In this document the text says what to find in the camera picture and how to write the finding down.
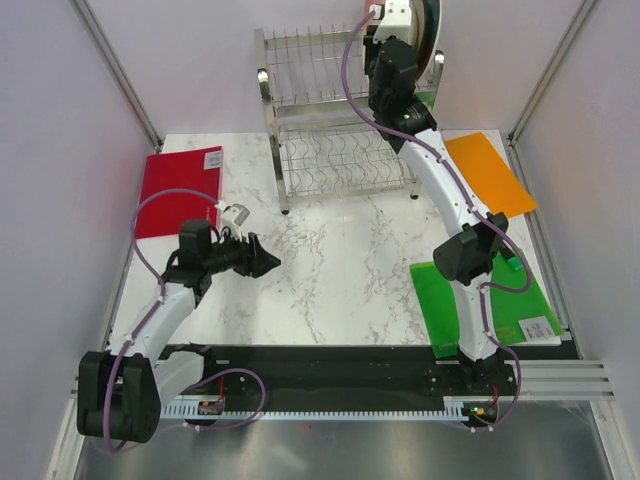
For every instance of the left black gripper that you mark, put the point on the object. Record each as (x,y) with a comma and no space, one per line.
(254,261)

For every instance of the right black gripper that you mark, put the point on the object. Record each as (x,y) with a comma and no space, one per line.
(370,45)

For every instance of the brown rimmed cream plate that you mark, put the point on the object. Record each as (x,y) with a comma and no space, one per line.
(425,28)

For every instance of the red and blue floral plate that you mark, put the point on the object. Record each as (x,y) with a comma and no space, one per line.
(437,16)

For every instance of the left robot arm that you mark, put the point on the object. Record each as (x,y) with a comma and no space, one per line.
(122,389)

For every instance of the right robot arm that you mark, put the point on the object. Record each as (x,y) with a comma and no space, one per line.
(405,122)

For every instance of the stainless steel dish rack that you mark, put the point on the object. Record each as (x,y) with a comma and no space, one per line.
(319,146)

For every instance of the orange folder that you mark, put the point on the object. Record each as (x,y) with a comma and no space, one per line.
(489,176)

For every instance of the green black highlighter marker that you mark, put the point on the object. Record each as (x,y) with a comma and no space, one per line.
(513,261)

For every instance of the green folder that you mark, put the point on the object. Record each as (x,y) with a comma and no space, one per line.
(518,318)

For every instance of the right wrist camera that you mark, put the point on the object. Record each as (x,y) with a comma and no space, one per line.
(394,19)

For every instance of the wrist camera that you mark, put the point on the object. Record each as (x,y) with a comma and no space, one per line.
(394,19)
(233,217)

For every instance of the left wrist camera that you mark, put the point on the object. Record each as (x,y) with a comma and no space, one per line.
(233,217)

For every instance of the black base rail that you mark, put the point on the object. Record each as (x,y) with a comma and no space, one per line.
(351,378)

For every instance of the aluminium frame post right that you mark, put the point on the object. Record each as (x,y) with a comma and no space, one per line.
(560,53)

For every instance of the aluminium frame post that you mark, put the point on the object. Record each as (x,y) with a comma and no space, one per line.
(109,57)
(560,53)

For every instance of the white cable duct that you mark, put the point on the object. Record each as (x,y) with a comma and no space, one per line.
(201,408)

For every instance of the aluminium frame post left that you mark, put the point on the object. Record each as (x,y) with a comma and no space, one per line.
(109,57)

